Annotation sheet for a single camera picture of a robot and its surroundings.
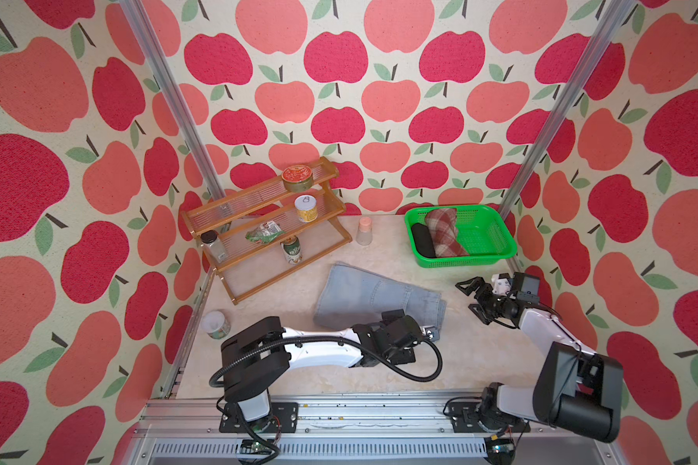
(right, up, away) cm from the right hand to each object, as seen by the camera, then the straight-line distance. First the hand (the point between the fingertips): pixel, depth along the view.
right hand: (466, 299), depth 89 cm
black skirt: (-8, +19, +22) cm, 30 cm away
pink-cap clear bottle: (-31, +22, +19) cm, 42 cm away
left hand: (-20, -9, -8) cm, 23 cm away
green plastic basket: (+18, +23, +26) cm, 39 cm away
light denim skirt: (-36, 0, +7) cm, 36 cm away
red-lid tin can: (-52, +37, -3) cm, 64 cm away
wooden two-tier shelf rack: (-73, +9, +16) cm, 75 cm away
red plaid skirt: (-1, +25, +19) cm, 31 cm away
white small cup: (-76, -6, -5) cm, 77 cm away
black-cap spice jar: (-76, +19, -8) cm, 79 cm away
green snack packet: (-62, +21, 0) cm, 66 cm away
